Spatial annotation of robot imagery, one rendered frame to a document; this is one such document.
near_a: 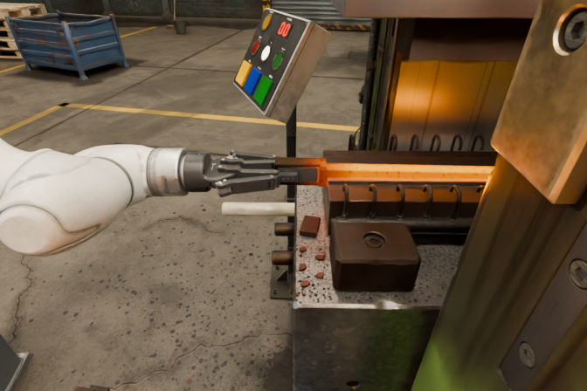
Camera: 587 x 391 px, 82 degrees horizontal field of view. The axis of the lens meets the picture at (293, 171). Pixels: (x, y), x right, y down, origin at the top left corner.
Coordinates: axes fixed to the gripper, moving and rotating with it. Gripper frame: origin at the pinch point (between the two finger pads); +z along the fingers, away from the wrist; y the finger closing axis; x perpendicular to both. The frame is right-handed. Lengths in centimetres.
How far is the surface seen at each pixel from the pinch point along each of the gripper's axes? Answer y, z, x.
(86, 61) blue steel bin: -402, -288, -73
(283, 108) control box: -39.1, -4.6, -3.0
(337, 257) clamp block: 18.6, 5.6, -2.6
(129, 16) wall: -882, -442, -73
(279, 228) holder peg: 1.9, -3.8, -12.1
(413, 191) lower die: 4.6, 19.9, -1.4
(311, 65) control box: -42.8, 3.4, 8.3
